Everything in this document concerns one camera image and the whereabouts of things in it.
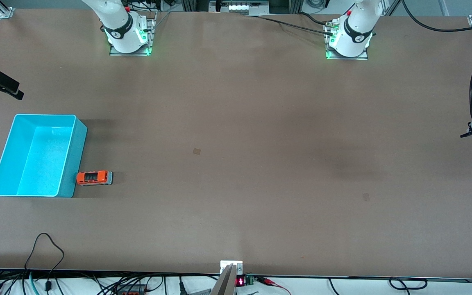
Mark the grey camera mount bar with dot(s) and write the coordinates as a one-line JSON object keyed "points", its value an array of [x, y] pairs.
{"points": [[225, 284]]}

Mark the black power strip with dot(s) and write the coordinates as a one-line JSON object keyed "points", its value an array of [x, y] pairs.
{"points": [[131, 292]]}

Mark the orange toy bus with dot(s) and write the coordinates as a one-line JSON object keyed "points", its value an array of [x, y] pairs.
{"points": [[94, 177]]}

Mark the aluminium frame with white device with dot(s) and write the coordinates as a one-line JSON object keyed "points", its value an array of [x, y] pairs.
{"points": [[240, 7]]}

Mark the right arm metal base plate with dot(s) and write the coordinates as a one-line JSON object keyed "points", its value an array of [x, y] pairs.
{"points": [[152, 41]]}

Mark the red digit display module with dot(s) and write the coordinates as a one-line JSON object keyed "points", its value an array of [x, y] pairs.
{"points": [[241, 282]]}

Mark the red clip leads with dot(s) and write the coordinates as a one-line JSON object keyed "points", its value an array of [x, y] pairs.
{"points": [[265, 281]]}

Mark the blue plastic box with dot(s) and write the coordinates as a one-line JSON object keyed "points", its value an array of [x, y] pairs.
{"points": [[39, 164]]}

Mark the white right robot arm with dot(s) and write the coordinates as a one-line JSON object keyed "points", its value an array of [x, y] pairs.
{"points": [[119, 24]]}

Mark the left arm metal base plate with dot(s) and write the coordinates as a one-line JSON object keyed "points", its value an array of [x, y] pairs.
{"points": [[344, 58]]}

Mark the white mounting plate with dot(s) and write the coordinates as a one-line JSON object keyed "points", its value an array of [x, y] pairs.
{"points": [[224, 264]]}

